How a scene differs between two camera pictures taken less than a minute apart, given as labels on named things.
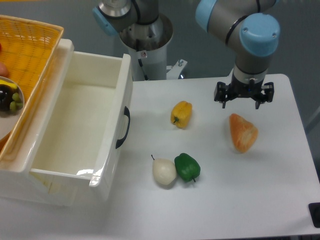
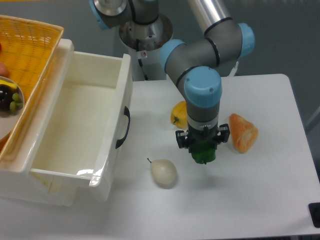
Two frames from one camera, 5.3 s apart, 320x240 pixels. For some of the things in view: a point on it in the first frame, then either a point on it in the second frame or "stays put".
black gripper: (236, 89) -> (199, 137)
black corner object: (314, 209) stays put
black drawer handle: (127, 113) stays put
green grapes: (16, 102) stays put
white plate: (8, 122) stays put
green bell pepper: (187, 168) -> (203, 152)
